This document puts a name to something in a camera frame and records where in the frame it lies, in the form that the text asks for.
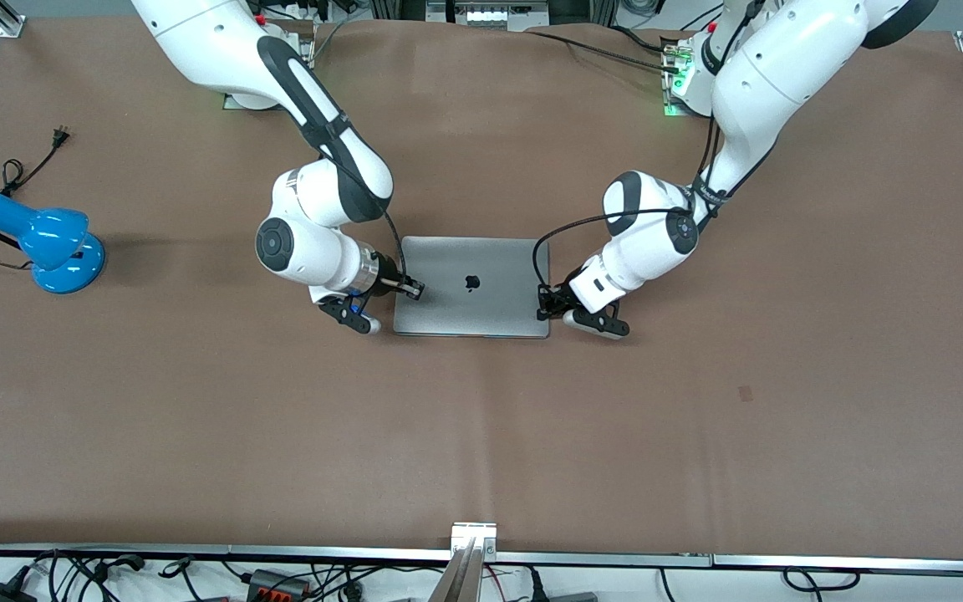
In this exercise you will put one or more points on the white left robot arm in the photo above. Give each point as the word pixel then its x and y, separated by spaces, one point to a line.
pixel 766 75

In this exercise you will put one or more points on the aluminium table edge rail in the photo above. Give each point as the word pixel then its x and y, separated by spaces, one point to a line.
pixel 197 553

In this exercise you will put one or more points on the metal equipment rack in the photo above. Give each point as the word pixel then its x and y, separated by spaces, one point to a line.
pixel 490 12

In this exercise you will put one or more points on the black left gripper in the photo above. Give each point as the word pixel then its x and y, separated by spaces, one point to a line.
pixel 555 300

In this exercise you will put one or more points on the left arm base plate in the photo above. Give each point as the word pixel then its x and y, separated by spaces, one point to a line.
pixel 680 84

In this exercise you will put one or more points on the black power adapter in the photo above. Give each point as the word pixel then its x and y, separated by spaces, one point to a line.
pixel 1 592

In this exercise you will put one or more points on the blue desk lamp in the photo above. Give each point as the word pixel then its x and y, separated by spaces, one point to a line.
pixel 55 247

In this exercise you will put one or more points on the aluminium profile post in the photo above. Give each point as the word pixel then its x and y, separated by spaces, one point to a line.
pixel 469 560

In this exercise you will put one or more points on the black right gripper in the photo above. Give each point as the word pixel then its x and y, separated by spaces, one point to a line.
pixel 384 278

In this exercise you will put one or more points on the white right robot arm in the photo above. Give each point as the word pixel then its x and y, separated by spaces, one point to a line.
pixel 314 242

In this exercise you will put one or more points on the black box with orange connectors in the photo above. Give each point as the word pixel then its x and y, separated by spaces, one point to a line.
pixel 277 585

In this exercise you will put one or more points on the brown table mat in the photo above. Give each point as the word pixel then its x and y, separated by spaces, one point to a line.
pixel 481 435

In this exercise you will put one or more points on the silver grey laptop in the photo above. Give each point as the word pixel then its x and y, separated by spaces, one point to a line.
pixel 473 293

